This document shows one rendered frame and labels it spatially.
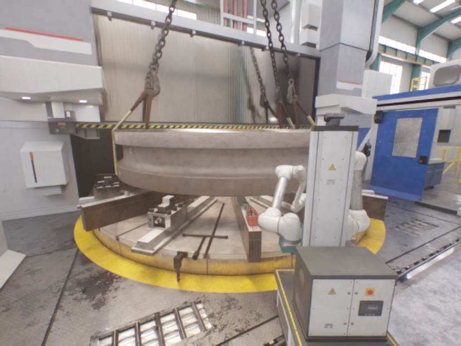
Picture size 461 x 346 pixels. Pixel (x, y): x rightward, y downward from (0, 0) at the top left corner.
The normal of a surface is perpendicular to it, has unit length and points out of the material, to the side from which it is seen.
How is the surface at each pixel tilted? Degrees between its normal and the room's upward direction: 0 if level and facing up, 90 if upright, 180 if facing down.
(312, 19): 90
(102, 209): 90
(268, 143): 90
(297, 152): 90
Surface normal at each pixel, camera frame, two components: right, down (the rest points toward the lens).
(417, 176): -0.89, 0.09
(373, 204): -0.65, 0.15
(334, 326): 0.00, 0.19
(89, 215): 0.76, 0.13
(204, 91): 0.47, 0.18
